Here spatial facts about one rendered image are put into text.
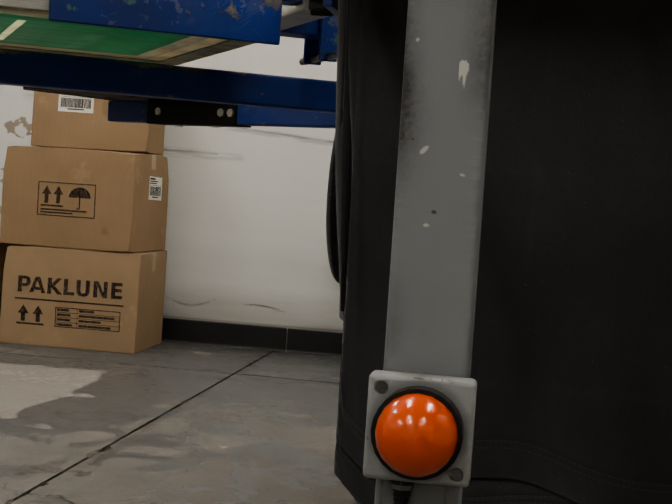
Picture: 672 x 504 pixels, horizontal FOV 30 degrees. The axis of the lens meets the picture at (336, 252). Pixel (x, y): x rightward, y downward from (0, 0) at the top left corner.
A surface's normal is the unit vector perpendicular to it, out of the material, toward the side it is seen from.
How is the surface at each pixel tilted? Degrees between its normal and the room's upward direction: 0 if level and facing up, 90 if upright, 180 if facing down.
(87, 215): 91
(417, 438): 80
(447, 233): 90
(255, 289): 90
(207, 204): 90
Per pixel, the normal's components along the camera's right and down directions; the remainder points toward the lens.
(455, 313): -0.16, 0.04
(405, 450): -0.33, 0.20
